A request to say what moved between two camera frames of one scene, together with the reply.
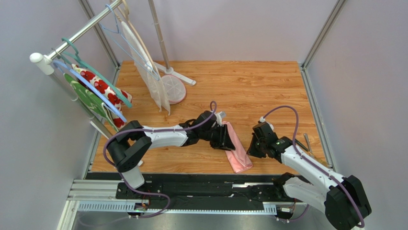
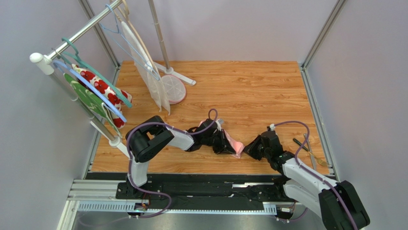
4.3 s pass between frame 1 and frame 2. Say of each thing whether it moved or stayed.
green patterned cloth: stayed
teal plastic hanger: stayed
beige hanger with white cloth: stayed
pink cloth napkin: moved
